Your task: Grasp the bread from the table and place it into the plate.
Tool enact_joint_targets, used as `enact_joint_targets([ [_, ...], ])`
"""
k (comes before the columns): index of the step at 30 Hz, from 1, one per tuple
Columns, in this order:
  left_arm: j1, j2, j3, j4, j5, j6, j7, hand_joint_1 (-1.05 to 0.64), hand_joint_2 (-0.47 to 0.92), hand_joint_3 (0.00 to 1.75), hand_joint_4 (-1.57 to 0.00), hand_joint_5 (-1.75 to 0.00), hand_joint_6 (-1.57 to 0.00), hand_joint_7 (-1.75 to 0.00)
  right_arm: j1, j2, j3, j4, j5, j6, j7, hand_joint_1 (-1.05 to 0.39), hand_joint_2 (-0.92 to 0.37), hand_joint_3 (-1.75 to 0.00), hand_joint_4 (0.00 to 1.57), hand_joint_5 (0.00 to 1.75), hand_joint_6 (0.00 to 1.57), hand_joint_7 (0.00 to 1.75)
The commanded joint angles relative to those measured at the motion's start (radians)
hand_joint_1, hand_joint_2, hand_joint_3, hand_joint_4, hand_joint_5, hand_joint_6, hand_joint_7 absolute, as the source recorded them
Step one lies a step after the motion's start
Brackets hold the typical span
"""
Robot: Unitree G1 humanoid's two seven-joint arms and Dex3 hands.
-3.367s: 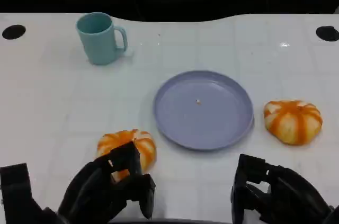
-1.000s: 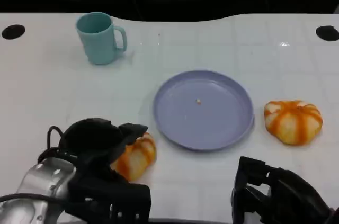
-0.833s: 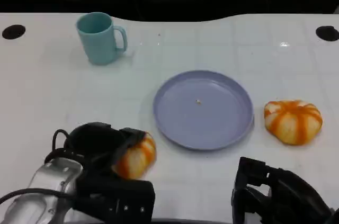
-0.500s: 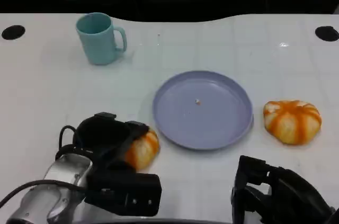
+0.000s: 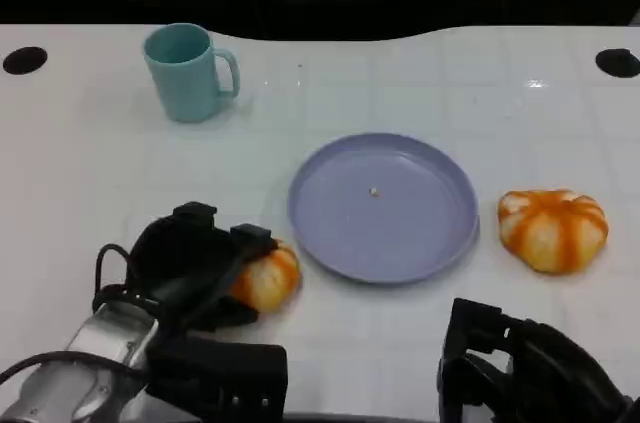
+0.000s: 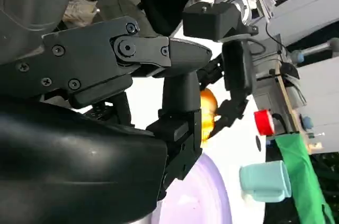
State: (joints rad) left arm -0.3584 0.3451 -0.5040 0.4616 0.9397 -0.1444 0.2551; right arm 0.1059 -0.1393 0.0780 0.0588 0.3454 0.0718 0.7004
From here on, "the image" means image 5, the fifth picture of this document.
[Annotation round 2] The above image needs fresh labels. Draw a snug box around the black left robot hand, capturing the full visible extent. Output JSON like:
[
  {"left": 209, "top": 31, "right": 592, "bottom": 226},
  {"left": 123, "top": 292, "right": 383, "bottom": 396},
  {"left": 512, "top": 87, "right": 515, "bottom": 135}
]
[{"left": 124, "top": 201, "right": 280, "bottom": 334}]

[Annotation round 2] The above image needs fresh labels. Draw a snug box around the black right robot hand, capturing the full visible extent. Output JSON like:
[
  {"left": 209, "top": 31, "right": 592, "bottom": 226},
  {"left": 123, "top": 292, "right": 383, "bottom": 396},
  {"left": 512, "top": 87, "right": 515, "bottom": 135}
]
[{"left": 437, "top": 296, "right": 634, "bottom": 423}]

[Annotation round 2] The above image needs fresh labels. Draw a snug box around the orange white toy bread roll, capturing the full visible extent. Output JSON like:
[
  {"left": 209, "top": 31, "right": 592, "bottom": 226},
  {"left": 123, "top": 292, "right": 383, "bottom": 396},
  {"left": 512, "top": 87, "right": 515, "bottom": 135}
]
[
  {"left": 227, "top": 238, "right": 303, "bottom": 315},
  {"left": 496, "top": 187, "right": 610, "bottom": 275}
]

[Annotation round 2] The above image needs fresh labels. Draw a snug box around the pale green mug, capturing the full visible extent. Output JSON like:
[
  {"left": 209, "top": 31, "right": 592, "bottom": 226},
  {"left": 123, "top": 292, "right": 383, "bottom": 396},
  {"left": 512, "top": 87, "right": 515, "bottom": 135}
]
[{"left": 143, "top": 22, "right": 241, "bottom": 124}]

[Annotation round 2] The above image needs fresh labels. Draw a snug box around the lilac plate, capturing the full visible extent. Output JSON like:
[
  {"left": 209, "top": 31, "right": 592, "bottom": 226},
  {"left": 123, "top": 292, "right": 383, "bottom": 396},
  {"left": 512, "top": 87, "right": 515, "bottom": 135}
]
[{"left": 287, "top": 131, "right": 481, "bottom": 287}]

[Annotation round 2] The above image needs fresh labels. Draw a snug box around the black table grommet hole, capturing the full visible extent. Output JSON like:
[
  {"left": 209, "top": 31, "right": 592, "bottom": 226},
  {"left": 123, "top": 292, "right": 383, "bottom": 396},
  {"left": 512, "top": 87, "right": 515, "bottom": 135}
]
[
  {"left": 594, "top": 47, "right": 640, "bottom": 78},
  {"left": 2, "top": 46, "right": 49, "bottom": 76}
]

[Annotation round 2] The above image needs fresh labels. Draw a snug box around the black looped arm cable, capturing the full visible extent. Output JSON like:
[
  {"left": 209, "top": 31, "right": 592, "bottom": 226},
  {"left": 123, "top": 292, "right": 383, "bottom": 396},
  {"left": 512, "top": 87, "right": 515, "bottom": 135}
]
[{"left": 92, "top": 242, "right": 151, "bottom": 314}]

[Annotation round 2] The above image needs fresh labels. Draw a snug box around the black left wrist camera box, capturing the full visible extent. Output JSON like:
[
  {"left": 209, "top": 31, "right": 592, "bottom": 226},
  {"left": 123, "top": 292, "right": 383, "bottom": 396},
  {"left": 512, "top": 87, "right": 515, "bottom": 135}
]
[{"left": 145, "top": 335, "right": 290, "bottom": 423}]

